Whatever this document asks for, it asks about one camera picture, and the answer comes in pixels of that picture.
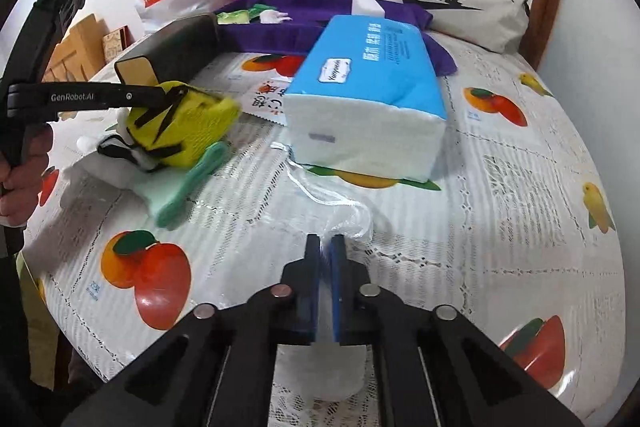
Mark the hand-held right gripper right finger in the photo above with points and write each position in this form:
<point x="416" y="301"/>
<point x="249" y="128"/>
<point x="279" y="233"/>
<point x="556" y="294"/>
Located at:
<point x="339" y="297"/>

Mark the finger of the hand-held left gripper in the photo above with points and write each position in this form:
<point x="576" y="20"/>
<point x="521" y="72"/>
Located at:
<point x="145" y="153"/>
<point x="160" y="107"/>

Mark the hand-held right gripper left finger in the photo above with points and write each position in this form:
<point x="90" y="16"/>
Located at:
<point x="311" y="287"/>

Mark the purple towel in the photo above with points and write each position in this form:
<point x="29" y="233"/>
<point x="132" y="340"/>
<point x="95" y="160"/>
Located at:
<point x="280" y="39"/>

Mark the white foam sponge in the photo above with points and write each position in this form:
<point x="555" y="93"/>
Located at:
<point x="369" y="7"/>

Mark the person's left forearm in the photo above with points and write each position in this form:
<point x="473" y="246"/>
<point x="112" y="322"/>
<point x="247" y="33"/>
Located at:
<point x="10" y="297"/>

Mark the person's left hand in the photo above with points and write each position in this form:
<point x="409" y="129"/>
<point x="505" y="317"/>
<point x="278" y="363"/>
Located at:
<point x="32" y="157"/>

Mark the mint green brush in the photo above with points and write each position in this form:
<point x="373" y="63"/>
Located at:
<point x="175" y="202"/>

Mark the cardboard box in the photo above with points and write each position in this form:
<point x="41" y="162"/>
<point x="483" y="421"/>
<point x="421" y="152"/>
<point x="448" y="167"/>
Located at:
<point x="82" y="42"/>

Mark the black case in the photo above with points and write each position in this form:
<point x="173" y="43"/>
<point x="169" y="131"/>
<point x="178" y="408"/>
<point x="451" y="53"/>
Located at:
<point x="180" y="42"/>

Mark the small brown box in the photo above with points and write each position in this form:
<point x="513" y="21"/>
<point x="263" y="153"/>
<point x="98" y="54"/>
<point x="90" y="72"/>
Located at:
<point x="116" y="43"/>

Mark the white red print sachet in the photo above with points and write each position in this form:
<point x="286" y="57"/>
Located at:
<point x="262" y="104"/>

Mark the green packet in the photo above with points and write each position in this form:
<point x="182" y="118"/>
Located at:
<point x="232" y="17"/>
<point x="260" y="11"/>

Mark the fruit print tablecloth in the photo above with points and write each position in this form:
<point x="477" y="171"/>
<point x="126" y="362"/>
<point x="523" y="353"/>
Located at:
<point x="450" y="232"/>

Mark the small white item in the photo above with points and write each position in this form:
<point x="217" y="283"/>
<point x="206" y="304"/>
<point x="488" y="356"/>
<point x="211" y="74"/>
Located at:
<point x="275" y="16"/>

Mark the blue tissue pack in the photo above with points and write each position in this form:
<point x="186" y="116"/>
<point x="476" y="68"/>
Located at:
<point x="360" y="72"/>

